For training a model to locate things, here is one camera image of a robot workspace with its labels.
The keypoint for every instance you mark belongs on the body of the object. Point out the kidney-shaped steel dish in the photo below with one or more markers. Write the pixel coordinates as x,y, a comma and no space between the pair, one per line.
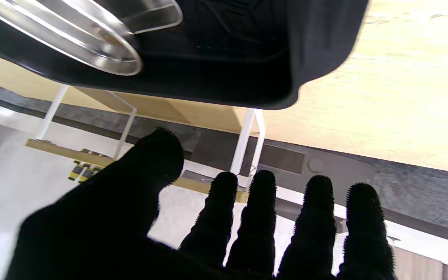
72,35

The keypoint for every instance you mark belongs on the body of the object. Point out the large black baking tray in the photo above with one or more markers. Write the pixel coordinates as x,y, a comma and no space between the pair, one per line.
247,58

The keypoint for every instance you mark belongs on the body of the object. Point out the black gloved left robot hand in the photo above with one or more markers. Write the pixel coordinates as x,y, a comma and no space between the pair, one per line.
103,225

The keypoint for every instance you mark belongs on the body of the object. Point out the yellow black spice jar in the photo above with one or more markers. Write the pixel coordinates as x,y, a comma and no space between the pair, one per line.
88,174
76,170

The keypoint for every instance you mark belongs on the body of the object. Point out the wooden shelf with white legs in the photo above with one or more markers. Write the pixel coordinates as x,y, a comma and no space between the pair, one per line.
243,140

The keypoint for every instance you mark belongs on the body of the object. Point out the rectangular steel tray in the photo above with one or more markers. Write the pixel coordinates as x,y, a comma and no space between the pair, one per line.
158,15

